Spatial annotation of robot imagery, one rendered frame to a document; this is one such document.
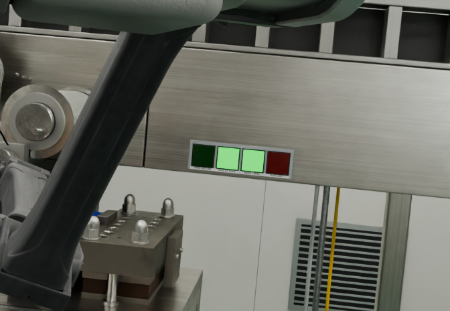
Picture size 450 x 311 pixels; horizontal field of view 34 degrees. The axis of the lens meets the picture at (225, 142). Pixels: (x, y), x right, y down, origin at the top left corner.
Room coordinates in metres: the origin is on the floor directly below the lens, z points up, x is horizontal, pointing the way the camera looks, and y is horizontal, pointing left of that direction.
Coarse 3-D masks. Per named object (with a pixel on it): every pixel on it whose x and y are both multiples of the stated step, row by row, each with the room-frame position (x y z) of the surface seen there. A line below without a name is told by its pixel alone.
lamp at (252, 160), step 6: (246, 150) 1.73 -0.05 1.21; (252, 150) 1.73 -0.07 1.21; (246, 156) 1.73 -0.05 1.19; (252, 156) 1.73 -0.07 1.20; (258, 156) 1.73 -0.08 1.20; (246, 162) 1.73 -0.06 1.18; (252, 162) 1.73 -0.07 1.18; (258, 162) 1.73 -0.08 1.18; (246, 168) 1.73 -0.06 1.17; (252, 168) 1.73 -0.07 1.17; (258, 168) 1.73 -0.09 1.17
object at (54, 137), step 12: (24, 96) 1.44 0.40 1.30; (36, 96) 1.44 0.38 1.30; (48, 96) 1.44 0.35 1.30; (12, 108) 1.44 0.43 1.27; (60, 108) 1.43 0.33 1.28; (12, 120) 1.44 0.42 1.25; (60, 120) 1.43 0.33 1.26; (12, 132) 1.44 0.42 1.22; (60, 132) 1.43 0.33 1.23; (36, 144) 1.44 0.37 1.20; (48, 144) 1.44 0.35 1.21
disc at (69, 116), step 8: (24, 88) 1.45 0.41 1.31; (32, 88) 1.44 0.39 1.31; (40, 88) 1.44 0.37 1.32; (48, 88) 1.44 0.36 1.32; (16, 96) 1.45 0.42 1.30; (56, 96) 1.44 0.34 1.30; (8, 104) 1.45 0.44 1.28; (64, 104) 1.44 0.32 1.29; (8, 112) 1.45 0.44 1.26; (64, 112) 1.44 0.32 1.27; (72, 112) 1.44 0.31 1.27; (72, 120) 1.44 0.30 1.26; (8, 128) 1.45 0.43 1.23; (72, 128) 1.44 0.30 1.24; (8, 136) 1.45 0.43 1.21; (64, 136) 1.44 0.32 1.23; (56, 144) 1.44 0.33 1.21; (64, 144) 1.44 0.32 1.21; (32, 152) 1.44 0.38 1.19; (40, 152) 1.44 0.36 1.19; (48, 152) 1.44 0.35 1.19; (56, 152) 1.44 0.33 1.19
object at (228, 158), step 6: (222, 150) 1.74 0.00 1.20; (228, 150) 1.73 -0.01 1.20; (234, 150) 1.73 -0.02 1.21; (222, 156) 1.74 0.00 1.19; (228, 156) 1.73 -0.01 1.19; (234, 156) 1.73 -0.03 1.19; (222, 162) 1.74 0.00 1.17; (228, 162) 1.73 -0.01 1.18; (234, 162) 1.73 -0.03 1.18; (228, 168) 1.73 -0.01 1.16; (234, 168) 1.73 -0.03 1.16
